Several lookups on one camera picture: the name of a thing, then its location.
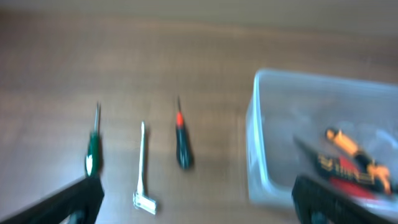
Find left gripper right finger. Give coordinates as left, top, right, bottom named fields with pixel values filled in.
left=292, top=175, right=392, bottom=224

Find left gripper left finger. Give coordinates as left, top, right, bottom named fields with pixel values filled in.
left=1, top=176, right=104, bottom=223

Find orange black long-nose pliers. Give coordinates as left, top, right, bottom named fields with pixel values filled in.
left=292, top=127, right=393, bottom=195

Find black red screwdriver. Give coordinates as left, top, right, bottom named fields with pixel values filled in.
left=175, top=96, right=193, bottom=170

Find green handled screwdriver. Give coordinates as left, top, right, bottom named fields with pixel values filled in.
left=85, top=102, right=101, bottom=177

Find clear plastic container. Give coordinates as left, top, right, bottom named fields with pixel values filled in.
left=246, top=68, right=397, bottom=209

